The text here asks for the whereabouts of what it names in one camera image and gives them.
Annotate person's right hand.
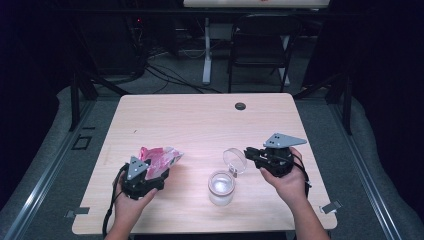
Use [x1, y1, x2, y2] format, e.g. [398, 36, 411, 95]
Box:
[259, 148, 311, 209]

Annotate black folding chair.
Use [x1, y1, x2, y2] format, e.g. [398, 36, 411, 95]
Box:
[228, 13, 303, 94]

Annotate dark equipment cabinet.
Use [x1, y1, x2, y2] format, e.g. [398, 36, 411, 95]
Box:
[84, 13, 148, 77]

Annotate clear jar with hinged lid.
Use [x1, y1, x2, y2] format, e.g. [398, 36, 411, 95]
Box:
[207, 147, 248, 207]

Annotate black floor cables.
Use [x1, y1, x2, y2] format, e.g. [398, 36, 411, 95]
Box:
[143, 63, 223, 95]

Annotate grey metal floor rail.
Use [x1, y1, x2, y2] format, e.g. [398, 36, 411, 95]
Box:
[3, 99, 96, 240]
[328, 99, 403, 240]

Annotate hand-held gripper black cable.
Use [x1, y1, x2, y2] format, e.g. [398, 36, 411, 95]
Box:
[292, 153, 313, 198]
[101, 163, 130, 238]

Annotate right hand-held gripper black cable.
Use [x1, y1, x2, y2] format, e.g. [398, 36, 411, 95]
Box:
[292, 153, 313, 198]

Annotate white adjustable table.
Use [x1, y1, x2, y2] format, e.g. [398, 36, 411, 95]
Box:
[183, 0, 329, 87]

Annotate person's left hand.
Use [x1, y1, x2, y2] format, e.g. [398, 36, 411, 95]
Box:
[113, 176, 159, 228]

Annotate red printed plastic seasoning bag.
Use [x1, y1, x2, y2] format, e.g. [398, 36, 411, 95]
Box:
[139, 146, 184, 181]

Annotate left hand-held gripper black cable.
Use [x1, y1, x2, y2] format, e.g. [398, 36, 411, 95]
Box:
[101, 163, 130, 238]

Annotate black metal stand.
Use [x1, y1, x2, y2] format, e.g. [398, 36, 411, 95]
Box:
[293, 71, 354, 136]
[68, 66, 132, 132]

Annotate grey metal table bracket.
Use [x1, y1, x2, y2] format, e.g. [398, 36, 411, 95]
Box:
[64, 207, 91, 219]
[319, 199, 343, 215]

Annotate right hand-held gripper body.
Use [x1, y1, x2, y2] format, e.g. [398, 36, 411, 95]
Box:
[263, 132, 308, 178]

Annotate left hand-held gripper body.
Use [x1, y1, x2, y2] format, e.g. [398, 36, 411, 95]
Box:
[120, 155, 166, 201]

